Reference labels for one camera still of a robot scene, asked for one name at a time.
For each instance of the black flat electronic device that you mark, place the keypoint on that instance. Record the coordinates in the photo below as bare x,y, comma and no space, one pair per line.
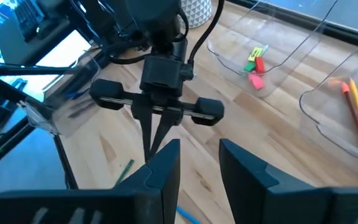
30,18

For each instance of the teal crayon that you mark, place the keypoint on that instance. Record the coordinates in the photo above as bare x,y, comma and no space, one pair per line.
124,172

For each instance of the green eraser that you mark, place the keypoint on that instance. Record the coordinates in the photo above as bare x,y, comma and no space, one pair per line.
250,67

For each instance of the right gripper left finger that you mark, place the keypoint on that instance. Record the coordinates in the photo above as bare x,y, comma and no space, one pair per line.
166,174

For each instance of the white triangle-patterned plant pot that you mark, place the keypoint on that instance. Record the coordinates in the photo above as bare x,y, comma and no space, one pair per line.
197,12

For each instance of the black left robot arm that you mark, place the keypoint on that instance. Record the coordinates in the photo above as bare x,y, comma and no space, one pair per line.
154,15

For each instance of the red eraser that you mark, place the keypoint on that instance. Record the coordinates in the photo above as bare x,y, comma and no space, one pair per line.
260,64

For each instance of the pink eraser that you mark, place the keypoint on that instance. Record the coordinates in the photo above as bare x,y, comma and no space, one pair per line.
256,81

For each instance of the clear plastic bin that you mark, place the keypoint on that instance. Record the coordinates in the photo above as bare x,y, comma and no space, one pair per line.
291,40
61,118
328,109

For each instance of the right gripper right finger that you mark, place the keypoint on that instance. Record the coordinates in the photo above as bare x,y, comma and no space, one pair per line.
259,193

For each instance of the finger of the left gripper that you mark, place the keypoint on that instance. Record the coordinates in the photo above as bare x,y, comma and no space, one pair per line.
166,124
146,130

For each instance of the blue pen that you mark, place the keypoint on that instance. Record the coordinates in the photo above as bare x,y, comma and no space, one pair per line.
73,95

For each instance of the silver marker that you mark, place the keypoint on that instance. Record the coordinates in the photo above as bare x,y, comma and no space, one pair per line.
354,118

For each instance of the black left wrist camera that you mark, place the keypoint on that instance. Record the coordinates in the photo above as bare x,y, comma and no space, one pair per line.
163,74

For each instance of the blue colored pencil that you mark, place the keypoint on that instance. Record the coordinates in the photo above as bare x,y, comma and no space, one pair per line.
187,215

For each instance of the yellow eraser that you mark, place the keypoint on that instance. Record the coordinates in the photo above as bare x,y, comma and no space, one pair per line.
255,54

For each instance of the grey desk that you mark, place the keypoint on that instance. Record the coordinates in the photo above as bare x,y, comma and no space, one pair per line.
17,49

